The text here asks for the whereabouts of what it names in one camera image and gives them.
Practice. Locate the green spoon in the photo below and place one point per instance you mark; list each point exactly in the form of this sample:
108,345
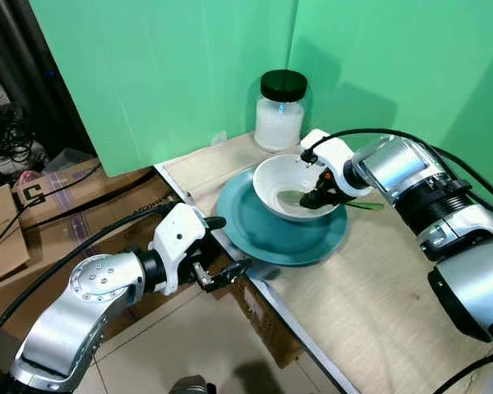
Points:
366,206

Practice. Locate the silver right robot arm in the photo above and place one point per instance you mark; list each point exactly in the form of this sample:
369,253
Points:
464,246

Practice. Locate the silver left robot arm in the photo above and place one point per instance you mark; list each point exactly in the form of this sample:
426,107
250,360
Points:
82,304

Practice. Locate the white ceramic bowl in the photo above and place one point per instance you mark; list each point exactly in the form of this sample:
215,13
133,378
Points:
275,176

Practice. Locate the teal round plate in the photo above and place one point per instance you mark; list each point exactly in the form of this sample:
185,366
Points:
263,238

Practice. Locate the large brown cardboard box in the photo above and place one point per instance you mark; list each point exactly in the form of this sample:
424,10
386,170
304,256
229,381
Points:
267,316

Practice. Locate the glass jar with black lid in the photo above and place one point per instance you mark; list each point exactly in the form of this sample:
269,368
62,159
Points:
279,123

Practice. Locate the grey robot foot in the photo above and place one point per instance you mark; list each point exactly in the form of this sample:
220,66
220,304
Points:
193,386

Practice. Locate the cardboard box with 5 print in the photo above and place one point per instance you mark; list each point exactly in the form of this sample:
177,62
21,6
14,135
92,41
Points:
74,193

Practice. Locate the shadowed green backdrop board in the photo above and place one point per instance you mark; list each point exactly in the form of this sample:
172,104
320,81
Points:
411,66

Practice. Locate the wide green backdrop board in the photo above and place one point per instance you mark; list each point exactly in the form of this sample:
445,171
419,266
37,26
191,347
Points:
164,74

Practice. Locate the plain cardboard flap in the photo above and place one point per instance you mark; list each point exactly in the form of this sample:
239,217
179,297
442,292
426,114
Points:
4,238

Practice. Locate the dark curtain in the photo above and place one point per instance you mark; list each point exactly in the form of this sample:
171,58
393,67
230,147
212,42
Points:
25,57

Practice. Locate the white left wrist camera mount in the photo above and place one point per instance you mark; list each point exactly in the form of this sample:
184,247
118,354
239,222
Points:
177,238

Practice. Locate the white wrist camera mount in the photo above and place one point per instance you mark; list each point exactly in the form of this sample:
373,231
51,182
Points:
177,238
333,156

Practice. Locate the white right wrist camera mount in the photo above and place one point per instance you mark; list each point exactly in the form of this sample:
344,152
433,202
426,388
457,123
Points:
333,156

